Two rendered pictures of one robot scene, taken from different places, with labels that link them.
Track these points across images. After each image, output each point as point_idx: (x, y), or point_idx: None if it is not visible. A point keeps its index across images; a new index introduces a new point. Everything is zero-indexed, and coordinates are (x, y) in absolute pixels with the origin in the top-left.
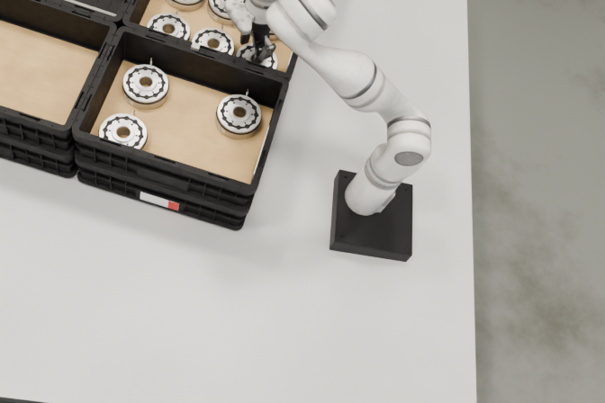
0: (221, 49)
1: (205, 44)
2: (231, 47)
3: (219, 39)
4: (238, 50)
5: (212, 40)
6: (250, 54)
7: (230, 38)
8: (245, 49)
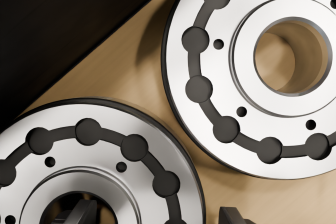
0: (236, 82)
1: (306, 9)
2: (222, 144)
3: (302, 104)
4: (184, 163)
5: (318, 71)
6: (122, 213)
7: (281, 169)
8: (179, 208)
